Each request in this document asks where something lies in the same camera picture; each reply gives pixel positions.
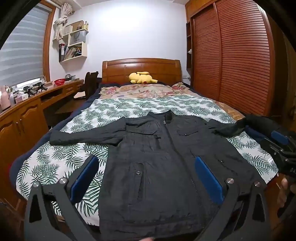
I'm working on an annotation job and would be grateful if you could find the row of books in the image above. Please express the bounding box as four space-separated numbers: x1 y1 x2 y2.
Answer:
59 44 82 61

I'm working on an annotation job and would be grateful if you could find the person's right hand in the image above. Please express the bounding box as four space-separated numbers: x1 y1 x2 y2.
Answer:
278 178 289 209

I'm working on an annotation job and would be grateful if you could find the pink container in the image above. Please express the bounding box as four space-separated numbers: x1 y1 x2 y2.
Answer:
0 86 14 110

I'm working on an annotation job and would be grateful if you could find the yellow plush toy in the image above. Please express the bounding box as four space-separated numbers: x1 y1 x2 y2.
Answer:
129 71 158 84

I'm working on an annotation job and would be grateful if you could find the grey window blind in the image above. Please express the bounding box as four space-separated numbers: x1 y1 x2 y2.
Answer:
0 5 52 87

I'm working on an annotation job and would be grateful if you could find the dark wooden chair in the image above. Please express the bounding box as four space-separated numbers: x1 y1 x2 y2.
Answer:
55 71 100 114

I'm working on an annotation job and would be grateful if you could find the white wall shelf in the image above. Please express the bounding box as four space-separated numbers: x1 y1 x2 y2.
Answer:
58 20 89 62

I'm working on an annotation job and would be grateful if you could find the black jacket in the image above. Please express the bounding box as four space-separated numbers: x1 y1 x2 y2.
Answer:
50 111 281 239

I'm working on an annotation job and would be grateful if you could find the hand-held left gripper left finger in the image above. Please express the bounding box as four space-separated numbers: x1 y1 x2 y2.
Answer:
24 155 100 241

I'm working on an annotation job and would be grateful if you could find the wooden slatted wardrobe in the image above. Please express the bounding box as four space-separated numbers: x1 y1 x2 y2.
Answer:
185 0 296 121

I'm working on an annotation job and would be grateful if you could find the wooden window frame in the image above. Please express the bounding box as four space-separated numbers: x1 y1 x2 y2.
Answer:
38 0 58 84

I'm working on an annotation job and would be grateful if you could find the white bird figurine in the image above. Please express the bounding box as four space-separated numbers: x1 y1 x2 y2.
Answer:
53 2 75 42

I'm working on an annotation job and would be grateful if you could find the brown patterned mat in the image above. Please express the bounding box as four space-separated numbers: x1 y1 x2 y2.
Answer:
228 108 245 121

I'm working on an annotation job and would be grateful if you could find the leaf print bed sheet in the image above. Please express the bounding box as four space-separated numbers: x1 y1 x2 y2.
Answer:
16 96 279 226

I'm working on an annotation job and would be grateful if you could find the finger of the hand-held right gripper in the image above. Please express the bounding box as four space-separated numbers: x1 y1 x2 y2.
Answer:
271 130 292 144
261 139 286 159

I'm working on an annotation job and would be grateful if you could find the wooden headboard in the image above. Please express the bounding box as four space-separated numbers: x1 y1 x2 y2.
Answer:
102 58 181 86

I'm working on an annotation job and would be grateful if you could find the white tissue box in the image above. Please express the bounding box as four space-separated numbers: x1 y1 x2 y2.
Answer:
15 91 29 103

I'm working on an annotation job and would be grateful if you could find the wooden desk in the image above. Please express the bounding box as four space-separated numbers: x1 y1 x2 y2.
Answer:
0 79 85 209

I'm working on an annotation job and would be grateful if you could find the white paper bag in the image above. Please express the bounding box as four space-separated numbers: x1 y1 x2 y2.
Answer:
69 31 86 45

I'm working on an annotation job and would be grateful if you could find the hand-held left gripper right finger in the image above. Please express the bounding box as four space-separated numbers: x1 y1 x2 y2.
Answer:
194 156 273 241

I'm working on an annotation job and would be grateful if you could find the floral blanket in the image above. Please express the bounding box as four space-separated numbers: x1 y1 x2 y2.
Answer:
99 82 197 99

